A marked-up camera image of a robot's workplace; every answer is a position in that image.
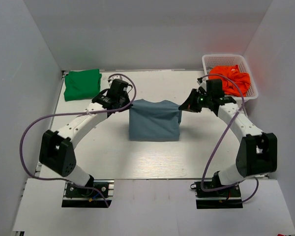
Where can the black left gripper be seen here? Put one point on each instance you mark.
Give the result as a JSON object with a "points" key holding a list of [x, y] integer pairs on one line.
{"points": [[127, 103]]}

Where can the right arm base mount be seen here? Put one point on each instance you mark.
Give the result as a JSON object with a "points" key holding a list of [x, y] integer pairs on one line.
{"points": [[224, 199]]}

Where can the crumpled orange t-shirt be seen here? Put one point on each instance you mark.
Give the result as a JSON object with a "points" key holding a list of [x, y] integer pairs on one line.
{"points": [[241, 79]]}

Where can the blue-grey t-shirt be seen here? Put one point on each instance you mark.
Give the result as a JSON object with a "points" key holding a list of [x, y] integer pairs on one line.
{"points": [[154, 121]]}

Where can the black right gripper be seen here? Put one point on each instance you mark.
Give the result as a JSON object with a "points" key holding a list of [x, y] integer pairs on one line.
{"points": [[190, 105]]}

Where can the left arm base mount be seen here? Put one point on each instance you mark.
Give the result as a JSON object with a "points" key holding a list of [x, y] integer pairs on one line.
{"points": [[74, 197]]}

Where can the white plastic basket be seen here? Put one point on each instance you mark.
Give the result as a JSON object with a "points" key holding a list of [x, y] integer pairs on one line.
{"points": [[212, 60]]}

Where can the folded green t-shirt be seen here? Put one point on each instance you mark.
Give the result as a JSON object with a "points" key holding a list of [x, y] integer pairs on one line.
{"points": [[80, 85]]}

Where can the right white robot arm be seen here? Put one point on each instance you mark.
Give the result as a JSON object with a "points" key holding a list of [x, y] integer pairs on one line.
{"points": [[258, 150]]}

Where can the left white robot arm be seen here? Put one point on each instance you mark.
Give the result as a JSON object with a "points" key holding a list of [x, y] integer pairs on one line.
{"points": [[58, 147]]}

